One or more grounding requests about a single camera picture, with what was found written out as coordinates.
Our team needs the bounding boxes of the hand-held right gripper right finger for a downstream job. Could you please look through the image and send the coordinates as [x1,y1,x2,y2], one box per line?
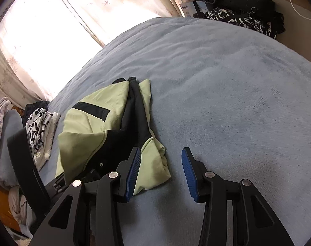
[181,147,296,246]

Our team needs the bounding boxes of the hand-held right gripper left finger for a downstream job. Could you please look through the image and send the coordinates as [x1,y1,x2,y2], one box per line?
[29,147,142,246]

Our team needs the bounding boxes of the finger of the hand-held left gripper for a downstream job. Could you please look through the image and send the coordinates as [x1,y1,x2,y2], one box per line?
[45,169,103,198]

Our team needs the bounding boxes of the green and black hooded jacket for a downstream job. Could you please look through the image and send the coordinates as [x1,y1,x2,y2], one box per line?
[54,77,171,198]

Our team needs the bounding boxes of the black and white patterned clothes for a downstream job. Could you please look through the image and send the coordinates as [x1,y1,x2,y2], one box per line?
[34,112,61,171]

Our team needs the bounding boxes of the black curved chair back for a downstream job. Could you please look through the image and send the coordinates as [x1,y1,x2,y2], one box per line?
[7,128,52,236]

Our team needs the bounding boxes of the beige pillow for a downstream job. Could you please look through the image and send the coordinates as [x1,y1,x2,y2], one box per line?
[8,184,31,226]

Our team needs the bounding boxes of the orange wooden headboard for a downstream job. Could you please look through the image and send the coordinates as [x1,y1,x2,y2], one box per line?
[0,184,20,232]

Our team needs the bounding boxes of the blue-grey rolled quilt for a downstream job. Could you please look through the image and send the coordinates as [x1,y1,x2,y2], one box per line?
[0,110,26,188]

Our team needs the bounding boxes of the black clothing pile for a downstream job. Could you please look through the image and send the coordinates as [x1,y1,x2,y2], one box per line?
[23,101,49,123]

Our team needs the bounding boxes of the floral sheer curtain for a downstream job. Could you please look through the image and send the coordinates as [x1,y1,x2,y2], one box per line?
[0,26,51,103]
[43,0,182,49]

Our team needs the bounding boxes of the black and white patterned cloth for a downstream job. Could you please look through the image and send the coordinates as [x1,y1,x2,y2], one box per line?
[204,8,285,40]

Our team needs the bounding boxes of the white printed cardboard box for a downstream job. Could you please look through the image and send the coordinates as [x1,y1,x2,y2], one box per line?
[181,1,210,18]

